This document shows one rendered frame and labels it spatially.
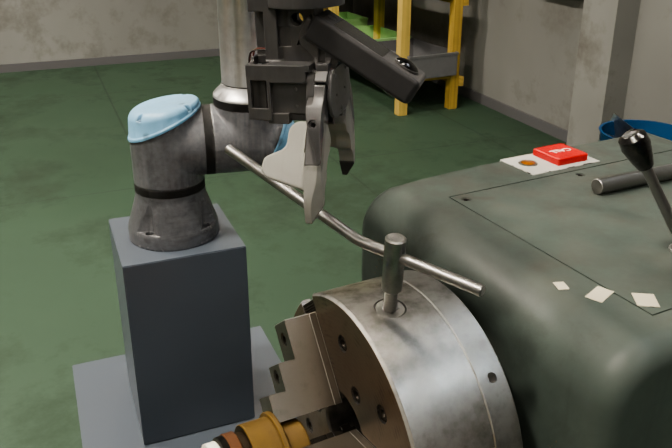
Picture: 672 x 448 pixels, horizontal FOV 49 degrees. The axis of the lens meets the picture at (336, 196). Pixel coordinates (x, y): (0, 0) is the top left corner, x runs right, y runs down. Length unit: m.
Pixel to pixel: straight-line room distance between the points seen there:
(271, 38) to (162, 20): 7.42
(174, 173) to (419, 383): 0.61
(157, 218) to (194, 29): 6.99
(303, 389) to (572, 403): 0.28
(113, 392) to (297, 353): 0.74
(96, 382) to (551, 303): 1.01
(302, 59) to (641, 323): 0.41
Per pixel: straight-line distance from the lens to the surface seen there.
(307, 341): 0.85
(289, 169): 0.68
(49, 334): 3.24
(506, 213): 0.99
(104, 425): 1.46
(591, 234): 0.96
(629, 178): 1.11
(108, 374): 1.59
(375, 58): 0.67
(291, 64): 0.68
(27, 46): 8.04
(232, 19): 1.17
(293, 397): 0.84
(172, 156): 1.20
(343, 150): 0.78
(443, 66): 5.99
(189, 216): 1.23
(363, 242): 0.77
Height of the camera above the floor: 1.64
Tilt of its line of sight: 22 degrees down
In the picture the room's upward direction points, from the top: straight up
